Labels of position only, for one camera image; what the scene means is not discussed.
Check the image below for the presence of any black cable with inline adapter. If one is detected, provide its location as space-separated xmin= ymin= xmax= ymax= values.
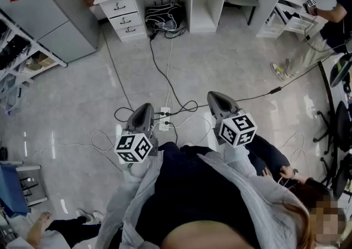
xmin=169 ymin=49 xmax=339 ymax=118

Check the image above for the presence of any person's right leg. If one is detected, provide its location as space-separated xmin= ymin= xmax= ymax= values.
xmin=244 ymin=134 xmax=291 ymax=178

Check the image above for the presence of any white power strip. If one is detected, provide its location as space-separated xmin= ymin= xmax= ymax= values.
xmin=159 ymin=107 xmax=172 ymax=132

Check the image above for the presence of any cardboard box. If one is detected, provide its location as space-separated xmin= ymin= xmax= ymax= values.
xmin=37 ymin=53 xmax=57 ymax=68

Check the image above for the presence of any black bag with white cords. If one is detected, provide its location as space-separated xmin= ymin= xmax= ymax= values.
xmin=144 ymin=2 xmax=185 ymax=33

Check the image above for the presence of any white shelf rack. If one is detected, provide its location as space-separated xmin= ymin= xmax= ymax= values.
xmin=0 ymin=13 xmax=68 ymax=115

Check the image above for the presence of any black-edged table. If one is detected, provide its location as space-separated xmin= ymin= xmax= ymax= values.
xmin=317 ymin=52 xmax=352 ymax=144

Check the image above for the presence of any black office chair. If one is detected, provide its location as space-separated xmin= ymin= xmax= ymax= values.
xmin=312 ymin=100 xmax=352 ymax=156
xmin=320 ymin=153 xmax=352 ymax=200

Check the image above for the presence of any person's right forearm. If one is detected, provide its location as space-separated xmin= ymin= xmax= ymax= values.
xmin=223 ymin=143 xmax=278 ymax=188

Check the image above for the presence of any clear plastic bin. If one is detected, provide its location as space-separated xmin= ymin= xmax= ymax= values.
xmin=0 ymin=81 xmax=25 ymax=116

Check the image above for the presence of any white floor cable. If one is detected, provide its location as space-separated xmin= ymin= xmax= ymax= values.
xmin=165 ymin=36 xmax=175 ymax=109
xmin=26 ymin=129 xmax=125 ymax=173
xmin=169 ymin=113 xmax=213 ymax=147
xmin=277 ymin=131 xmax=312 ymax=178

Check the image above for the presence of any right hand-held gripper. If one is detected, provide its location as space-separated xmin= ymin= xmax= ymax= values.
xmin=207 ymin=91 xmax=258 ymax=148

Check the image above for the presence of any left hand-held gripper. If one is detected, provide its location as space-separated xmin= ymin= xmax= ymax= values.
xmin=114 ymin=102 xmax=160 ymax=164

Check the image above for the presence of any blue metal cart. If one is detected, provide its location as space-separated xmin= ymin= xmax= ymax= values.
xmin=0 ymin=161 xmax=49 ymax=219

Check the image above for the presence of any person's torso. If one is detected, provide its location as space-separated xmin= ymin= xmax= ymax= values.
xmin=96 ymin=142 xmax=313 ymax=249

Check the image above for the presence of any black floor cable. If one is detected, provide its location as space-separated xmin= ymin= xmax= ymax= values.
xmin=101 ymin=30 xmax=136 ymax=123
xmin=148 ymin=31 xmax=199 ymax=114

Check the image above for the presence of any person's left forearm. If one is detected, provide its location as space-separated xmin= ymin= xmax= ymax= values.
xmin=120 ymin=150 xmax=166 ymax=204

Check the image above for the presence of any grey refrigerator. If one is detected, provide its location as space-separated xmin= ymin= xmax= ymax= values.
xmin=0 ymin=0 xmax=100 ymax=64

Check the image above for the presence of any white cabinet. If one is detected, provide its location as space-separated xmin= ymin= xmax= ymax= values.
xmin=255 ymin=0 xmax=335 ymax=40

